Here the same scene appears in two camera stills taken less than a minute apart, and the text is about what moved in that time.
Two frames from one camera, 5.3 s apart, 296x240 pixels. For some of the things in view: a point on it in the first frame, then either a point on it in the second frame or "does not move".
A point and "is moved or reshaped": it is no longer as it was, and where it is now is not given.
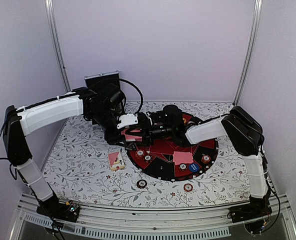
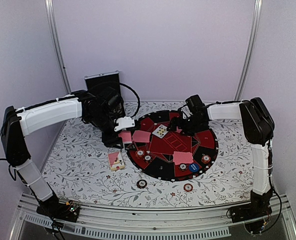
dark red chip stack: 141,184 does not move
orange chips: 205,159 does not move
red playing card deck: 129,138 is moved or reshaped
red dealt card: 182,157 does not move
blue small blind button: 193,167 does not move
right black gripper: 148,136 -> 174,121
